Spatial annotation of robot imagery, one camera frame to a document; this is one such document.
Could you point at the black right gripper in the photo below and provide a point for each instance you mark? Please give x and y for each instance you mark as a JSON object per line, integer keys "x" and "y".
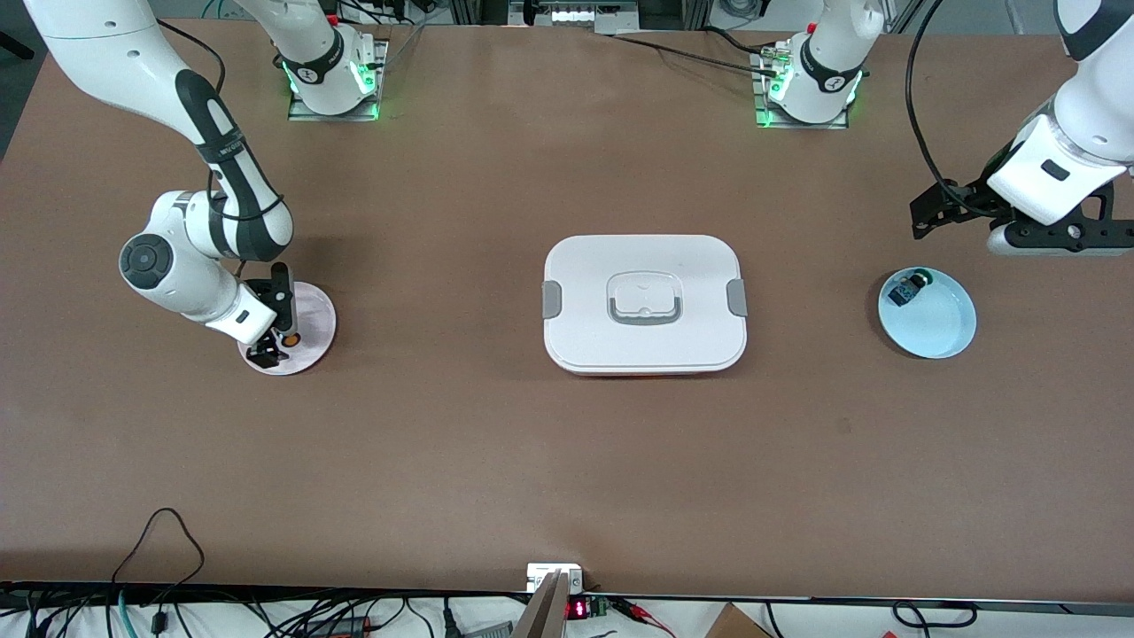
{"x": 262, "y": 352}

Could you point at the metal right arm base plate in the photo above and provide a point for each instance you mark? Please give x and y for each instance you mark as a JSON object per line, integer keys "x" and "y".
{"x": 381, "y": 53}

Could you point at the brown cardboard piece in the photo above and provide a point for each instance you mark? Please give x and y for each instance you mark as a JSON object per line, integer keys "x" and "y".
{"x": 735, "y": 625}

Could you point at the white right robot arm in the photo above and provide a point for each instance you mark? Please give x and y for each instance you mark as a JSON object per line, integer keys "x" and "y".
{"x": 97, "y": 53}

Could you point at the aluminium frame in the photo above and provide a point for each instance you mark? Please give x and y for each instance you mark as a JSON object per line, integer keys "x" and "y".
{"x": 700, "y": 13}

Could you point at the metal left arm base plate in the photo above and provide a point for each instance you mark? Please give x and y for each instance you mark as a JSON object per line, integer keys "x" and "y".
{"x": 758, "y": 106}

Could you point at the light blue round plate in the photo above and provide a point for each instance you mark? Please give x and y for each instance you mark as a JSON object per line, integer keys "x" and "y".
{"x": 939, "y": 323}

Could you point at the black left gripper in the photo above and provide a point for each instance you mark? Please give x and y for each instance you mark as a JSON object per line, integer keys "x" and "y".
{"x": 973, "y": 198}

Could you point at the red digit display module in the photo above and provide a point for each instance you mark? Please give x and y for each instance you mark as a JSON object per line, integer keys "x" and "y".
{"x": 578, "y": 609}

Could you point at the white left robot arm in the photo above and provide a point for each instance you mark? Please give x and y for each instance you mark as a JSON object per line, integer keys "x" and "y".
{"x": 828, "y": 71}

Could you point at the white lit device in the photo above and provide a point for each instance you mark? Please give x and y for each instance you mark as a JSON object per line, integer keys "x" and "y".
{"x": 594, "y": 14}

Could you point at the grey aluminium bar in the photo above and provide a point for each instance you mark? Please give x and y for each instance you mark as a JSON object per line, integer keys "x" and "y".
{"x": 545, "y": 611}

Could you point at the silver metal bracket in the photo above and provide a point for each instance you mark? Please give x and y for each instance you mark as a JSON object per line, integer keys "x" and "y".
{"x": 540, "y": 576}

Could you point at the orange black push switch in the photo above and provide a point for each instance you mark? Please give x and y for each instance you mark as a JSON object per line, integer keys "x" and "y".
{"x": 290, "y": 338}

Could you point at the pink round plate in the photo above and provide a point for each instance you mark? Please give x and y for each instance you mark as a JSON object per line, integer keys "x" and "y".
{"x": 314, "y": 310}

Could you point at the red black clip lead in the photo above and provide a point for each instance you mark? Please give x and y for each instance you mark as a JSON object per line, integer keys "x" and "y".
{"x": 638, "y": 610}

